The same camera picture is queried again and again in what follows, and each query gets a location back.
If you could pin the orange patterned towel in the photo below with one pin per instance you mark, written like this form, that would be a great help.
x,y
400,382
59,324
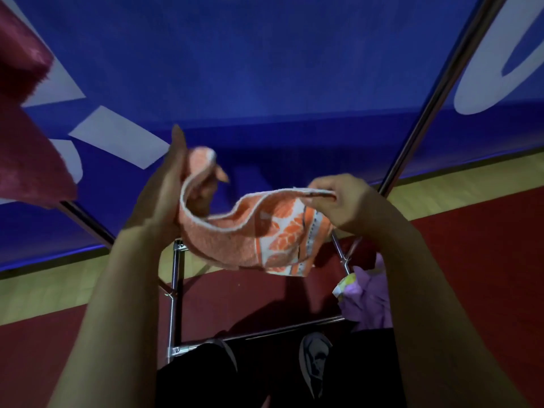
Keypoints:
x,y
221,242

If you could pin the person's right grey shoe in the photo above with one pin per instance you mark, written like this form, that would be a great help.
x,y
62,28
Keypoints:
x,y
315,361

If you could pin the pink towel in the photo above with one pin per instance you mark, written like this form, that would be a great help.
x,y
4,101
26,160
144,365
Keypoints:
x,y
29,161

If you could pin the purple towel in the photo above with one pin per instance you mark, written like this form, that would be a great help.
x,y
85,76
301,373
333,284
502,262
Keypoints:
x,y
369,301

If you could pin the person's left grey shoe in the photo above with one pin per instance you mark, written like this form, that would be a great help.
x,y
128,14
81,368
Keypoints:
x,y
227,352

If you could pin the metal drying rack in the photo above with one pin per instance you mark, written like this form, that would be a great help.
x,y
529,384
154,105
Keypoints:
x,y
437,93

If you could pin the person's right hand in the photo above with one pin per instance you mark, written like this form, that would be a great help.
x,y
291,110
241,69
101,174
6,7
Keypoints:
x,y
357,208

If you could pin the person's right forearm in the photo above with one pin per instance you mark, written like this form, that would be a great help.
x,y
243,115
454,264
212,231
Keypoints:
x,y
446,331

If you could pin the yellow white cloth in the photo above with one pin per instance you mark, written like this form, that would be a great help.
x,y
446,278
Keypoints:
x,y
343,286

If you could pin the blue banner with white print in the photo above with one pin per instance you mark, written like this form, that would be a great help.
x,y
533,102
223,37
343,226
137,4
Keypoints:
x,y
263,59

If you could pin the person's black trousers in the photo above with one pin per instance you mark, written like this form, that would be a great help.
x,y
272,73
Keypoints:
x,y
365,369

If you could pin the person's left hand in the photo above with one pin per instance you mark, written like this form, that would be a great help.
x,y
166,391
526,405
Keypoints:
x,y
157,203

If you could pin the person's left forearm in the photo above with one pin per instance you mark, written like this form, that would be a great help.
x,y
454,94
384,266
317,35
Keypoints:
x,y
110,331

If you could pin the person's grey shoe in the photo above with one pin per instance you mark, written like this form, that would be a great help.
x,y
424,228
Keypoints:
x,y
227,352
315,361

